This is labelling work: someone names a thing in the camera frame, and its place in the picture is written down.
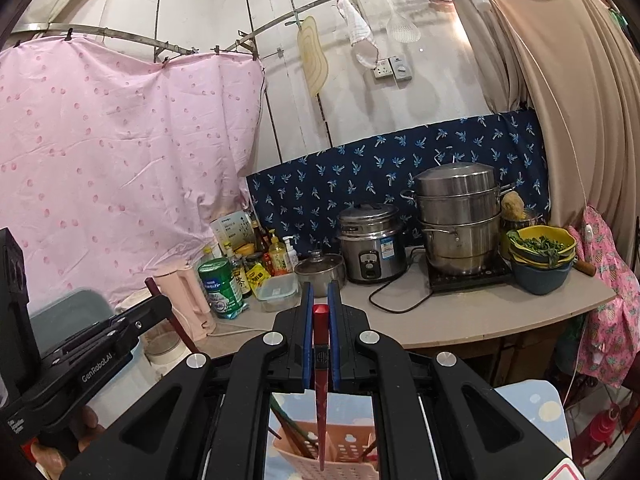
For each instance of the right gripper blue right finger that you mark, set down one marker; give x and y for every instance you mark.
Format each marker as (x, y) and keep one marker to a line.
(334, 332)

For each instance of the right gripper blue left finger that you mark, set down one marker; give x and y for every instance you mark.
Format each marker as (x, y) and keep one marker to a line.
(308, 312)

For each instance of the bright red black-band chopstick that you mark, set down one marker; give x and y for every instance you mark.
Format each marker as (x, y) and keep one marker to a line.
(321, 374)

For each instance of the brown chopstick gold band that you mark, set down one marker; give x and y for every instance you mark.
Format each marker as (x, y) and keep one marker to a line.
(308, 449)

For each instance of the green chopstick gold band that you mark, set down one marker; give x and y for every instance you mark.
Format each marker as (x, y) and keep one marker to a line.
(286, 423)

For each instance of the dark red chopstick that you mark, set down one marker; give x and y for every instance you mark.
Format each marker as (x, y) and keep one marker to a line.
(174, 322)

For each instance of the person's left hand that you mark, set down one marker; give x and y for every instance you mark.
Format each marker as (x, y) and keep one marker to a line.
(56, 451)

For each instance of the small steel lidded pot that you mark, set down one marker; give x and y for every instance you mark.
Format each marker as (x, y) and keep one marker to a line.
(320, 270)

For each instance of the clear food container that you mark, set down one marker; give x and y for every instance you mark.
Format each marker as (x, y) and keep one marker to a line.
(278, 293)

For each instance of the silver rice cooker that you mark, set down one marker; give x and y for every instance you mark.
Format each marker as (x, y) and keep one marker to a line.
(371, 244)

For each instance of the yellow oil bottle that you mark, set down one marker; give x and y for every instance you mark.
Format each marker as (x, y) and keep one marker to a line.
(278, 255)

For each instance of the yellow snack packet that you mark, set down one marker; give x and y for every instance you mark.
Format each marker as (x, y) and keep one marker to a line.
(256, 275)

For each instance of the wooden counter shelf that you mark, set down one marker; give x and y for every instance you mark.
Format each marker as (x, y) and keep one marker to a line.
(473, 322)

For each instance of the white dish rack blue lid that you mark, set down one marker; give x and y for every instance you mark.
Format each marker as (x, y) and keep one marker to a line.
(70, 314)

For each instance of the green milk powder can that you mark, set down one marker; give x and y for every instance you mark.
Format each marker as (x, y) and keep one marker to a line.
(222, 290)

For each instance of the navy floral backsplash cloth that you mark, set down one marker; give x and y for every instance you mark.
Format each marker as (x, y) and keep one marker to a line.
(302, 198)

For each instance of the pink electric kettle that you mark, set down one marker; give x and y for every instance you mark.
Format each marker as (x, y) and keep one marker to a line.
(178, 281)

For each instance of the white blender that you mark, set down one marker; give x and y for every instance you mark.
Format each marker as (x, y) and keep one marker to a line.
(164, 350)

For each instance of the pink perforated utensil basket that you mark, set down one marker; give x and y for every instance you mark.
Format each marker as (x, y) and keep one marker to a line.
(349, 452)

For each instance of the large steel steamer pot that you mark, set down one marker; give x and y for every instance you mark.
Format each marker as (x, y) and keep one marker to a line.
(459, 208)

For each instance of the black induction cooker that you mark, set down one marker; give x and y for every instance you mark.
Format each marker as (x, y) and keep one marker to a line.
(493, 271)

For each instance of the dark blue plastic basin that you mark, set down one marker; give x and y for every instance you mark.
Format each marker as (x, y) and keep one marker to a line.
(539, 282)

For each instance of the yellow colander with greens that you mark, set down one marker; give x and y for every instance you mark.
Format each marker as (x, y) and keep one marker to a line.
(544, 246)

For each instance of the hanging cutting board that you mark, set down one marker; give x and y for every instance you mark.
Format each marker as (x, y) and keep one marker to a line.
(314, 62)

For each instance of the pink dotted curtain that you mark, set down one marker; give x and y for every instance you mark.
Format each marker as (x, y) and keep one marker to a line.
(112, 167)

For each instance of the blue planet-print tablecloth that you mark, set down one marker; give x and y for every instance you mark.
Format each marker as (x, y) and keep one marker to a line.
(535, 400)

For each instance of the hanging white cloth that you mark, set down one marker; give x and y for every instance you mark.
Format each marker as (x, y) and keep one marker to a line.
(361, 37)

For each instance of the beige hanging curtain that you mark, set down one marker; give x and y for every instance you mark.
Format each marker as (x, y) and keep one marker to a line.
(572, 63)

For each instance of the wall power socket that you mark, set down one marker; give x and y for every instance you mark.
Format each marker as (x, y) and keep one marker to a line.
(395, 67)

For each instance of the hanging wire skimmer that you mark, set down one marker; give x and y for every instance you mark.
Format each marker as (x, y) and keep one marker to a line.
(401, 29)

